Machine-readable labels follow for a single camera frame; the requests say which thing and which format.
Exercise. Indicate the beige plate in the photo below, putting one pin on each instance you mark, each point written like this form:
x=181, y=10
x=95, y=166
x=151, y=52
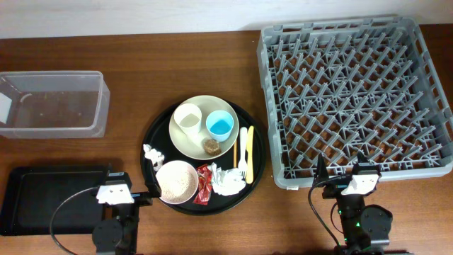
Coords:
x=192, y=145

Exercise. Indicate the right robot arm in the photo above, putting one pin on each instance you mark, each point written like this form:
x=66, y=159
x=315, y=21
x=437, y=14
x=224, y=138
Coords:
x=365, y=228

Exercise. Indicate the black rectangular tray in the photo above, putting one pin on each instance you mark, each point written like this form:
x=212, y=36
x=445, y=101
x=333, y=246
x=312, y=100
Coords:
x=34, y=192

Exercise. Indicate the blue cup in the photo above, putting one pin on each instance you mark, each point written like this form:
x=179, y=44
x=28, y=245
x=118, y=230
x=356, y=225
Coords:
x=219, y=124

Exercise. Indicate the round black serving tray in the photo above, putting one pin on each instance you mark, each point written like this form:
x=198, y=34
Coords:
x=158, y=137

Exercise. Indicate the wooden chopstick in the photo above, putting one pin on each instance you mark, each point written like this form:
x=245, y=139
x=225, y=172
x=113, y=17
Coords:
x=235, y=154

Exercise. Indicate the red candy wrapper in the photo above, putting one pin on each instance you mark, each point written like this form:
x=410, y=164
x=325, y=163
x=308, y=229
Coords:
x=204, y=174

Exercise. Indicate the pink bowl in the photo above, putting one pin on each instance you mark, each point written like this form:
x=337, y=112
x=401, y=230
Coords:
x=164, y=184

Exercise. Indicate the white cup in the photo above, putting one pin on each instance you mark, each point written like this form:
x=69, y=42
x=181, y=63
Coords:
x=188, y=117

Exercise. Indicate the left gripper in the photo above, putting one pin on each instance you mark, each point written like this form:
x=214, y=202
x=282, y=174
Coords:
x=139, y=197

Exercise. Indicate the large white tissue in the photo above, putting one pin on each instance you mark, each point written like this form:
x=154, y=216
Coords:
x=226, y=182

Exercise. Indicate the small white tissue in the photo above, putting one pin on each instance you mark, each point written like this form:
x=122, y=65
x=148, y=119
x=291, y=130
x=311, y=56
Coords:
x=155, y=157

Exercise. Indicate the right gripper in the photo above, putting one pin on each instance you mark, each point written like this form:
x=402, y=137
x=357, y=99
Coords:
x=340, y=180

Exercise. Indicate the white plastic fork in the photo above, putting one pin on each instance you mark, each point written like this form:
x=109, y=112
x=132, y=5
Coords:
x=242, y=165

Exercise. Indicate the rice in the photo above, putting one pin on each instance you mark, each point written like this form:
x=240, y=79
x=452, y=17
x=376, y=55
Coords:
x=177, y=182

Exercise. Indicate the white label on bin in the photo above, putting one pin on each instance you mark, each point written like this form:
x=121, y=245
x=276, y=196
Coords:
x=5, y=106

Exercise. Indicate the yellow plastic knife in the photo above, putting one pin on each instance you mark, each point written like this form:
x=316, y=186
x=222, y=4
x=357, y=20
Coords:
x=249, y=148

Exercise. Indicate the clear plastic bin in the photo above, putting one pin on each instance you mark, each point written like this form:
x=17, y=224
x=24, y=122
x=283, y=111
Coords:
x=55, y=104

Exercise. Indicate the brown cookie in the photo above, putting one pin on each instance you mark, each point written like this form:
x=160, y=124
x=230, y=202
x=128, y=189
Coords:
x=212, y=147

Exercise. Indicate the grey dishwasher rack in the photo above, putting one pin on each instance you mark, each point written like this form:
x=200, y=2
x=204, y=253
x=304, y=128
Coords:
x=341, y=88

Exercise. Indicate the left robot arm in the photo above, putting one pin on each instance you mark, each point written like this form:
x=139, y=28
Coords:
x=117, y=233

